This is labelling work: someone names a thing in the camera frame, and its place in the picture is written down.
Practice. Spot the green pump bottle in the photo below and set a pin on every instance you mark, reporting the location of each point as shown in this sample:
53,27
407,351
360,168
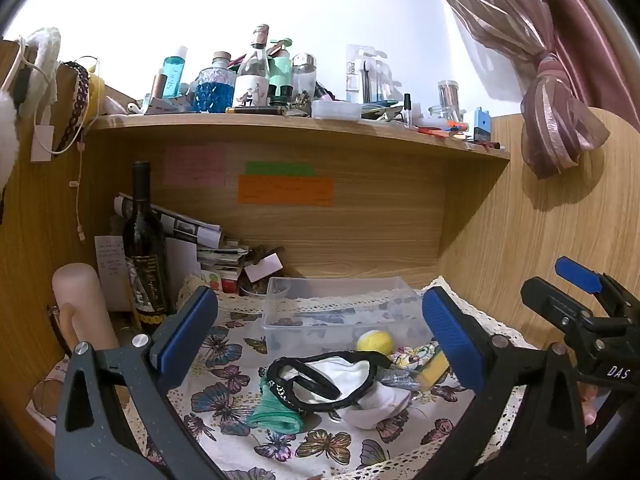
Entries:
281,72

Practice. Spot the dark pen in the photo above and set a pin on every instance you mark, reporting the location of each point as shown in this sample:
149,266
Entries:
255,110

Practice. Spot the wooden shelf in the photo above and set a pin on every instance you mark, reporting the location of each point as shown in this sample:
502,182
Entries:
300,127

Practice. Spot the yellow sponge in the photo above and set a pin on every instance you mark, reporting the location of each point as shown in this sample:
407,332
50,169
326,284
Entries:
434,372

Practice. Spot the beige cylinder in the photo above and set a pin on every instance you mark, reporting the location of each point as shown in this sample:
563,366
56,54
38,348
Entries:
82,300

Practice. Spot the small round bowl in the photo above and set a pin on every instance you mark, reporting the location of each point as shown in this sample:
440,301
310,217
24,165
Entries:
252,289

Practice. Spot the small glass jar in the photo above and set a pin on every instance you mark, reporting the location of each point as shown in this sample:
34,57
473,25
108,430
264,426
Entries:
440,112

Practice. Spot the clear lidded box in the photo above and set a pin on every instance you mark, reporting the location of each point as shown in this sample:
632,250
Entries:
336,110

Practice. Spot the orange sticky note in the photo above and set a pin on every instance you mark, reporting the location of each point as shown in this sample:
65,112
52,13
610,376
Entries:
285,191

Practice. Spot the white sock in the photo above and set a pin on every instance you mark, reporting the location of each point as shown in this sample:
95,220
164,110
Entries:
380,402

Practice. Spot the yellow ball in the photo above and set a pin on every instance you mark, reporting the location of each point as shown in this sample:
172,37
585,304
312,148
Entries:
375,341

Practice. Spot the pink striped curtain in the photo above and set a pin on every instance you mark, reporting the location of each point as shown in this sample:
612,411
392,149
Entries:
550,85

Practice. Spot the clear plastic package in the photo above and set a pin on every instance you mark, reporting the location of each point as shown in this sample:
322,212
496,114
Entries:
365,75

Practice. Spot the small white card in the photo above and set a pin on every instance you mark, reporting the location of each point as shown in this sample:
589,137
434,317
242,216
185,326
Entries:
264,268

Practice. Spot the green cloth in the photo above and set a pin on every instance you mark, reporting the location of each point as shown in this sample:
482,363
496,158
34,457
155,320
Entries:
272,412

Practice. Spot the brown braided band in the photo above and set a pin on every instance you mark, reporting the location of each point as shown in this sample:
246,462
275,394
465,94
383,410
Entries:
77,105

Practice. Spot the green sticky note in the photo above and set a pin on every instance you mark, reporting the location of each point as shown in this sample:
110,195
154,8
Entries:
279,169

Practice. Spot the dark wine bottle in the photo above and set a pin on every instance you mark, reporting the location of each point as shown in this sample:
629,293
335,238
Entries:
145,260

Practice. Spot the tall glass jar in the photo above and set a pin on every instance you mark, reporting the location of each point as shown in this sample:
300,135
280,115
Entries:
449,95

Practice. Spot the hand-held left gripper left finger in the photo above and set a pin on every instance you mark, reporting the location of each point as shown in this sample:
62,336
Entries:
187,335

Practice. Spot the blue plastic sharpener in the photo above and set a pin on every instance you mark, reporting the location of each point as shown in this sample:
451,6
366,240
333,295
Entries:
482,125

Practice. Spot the butterfly print lace tablecloth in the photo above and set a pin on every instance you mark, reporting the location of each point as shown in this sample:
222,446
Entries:
225,360

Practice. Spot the clear bottle with silver cap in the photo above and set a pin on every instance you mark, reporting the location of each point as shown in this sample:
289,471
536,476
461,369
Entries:
304,80

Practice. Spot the clear plastic container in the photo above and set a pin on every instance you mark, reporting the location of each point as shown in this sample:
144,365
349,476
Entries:
320,310

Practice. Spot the light blue toner bottle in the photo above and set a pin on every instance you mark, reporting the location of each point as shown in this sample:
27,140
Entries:
174,75

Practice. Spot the eyeglasses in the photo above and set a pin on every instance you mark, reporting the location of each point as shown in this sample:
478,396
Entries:
46,402

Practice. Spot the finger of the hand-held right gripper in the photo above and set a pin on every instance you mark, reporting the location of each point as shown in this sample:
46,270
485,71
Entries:
552,300
577,272

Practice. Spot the white paper sheet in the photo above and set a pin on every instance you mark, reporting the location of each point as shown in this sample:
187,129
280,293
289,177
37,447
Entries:
182,270

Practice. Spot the handwritten white paper note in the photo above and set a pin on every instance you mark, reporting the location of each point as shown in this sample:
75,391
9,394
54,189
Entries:
110,265

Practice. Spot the pink sticky note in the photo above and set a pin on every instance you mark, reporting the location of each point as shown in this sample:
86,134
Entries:
194,166

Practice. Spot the clear bottle with white label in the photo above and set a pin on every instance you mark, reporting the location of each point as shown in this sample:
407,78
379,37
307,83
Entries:
252,80

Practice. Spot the blue glass bottle with cork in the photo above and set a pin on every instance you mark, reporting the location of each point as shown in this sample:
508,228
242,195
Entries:
214,90

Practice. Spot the white charger plug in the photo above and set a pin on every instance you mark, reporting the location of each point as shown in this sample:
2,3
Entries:
42,144

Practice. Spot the stack of magazines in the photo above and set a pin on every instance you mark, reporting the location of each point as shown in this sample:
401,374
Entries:
200,240

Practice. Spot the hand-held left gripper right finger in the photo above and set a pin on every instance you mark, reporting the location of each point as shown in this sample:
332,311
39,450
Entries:
450,335

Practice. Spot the nail polish bottle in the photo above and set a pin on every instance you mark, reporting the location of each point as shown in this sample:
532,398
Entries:
407,110

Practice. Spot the red and white small box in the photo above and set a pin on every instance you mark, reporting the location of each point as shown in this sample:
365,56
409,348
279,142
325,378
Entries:
222,282

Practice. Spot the white fluffy headband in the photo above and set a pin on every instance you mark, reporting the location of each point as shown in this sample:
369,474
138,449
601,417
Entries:
47,52

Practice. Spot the floral cloth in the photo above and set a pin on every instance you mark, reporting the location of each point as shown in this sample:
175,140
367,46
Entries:
412,355

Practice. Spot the person's right hand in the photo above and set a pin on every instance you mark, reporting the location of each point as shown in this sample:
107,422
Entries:
591,407

